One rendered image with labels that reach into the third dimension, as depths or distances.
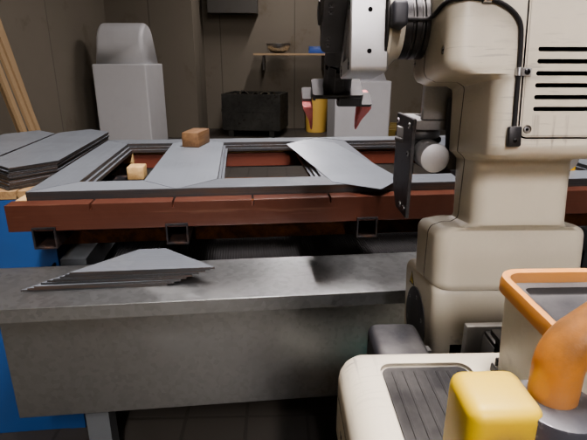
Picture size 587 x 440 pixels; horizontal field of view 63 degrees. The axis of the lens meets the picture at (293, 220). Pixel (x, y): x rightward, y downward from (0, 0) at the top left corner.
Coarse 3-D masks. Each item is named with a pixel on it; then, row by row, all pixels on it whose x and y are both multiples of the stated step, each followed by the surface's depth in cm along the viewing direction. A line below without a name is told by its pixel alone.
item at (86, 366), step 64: (64, 320) 110; (128, 320) 112; (192, 320) 114; (256, 320) 116; (320, 320) 118; (384, 320) 120; (64, 384) 116; (128, 384) 118; (192, 384) 120; (256, 384) 122; (320, 384) 124
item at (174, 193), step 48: (144, 144) 172; (240, 144) 175; (384, 144) 180; (48, 192) 109; (96, 192) 110; (144, 192) 112; (192, 192) 113; (240, 192) 114; (288, 192) 115; (336, 192) 117
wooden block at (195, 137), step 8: (192, 128) 172; (200, 128) 172; (208, 128) 172; (184, 136) 163; (192, 136) 163; (200, 136) 164; (208, 136) 173; (184, 144) 164; (192, 144) 164; (200, 144) 165
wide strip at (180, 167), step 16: (176, 144) 170; (208, 144) 170; (160, 160) 143; (176, 160) 143; (192, 160) 143; (208, 160) 144; (160, 176) 123; (176, 176) 123; (192, 176) 123; (208, 176) 123
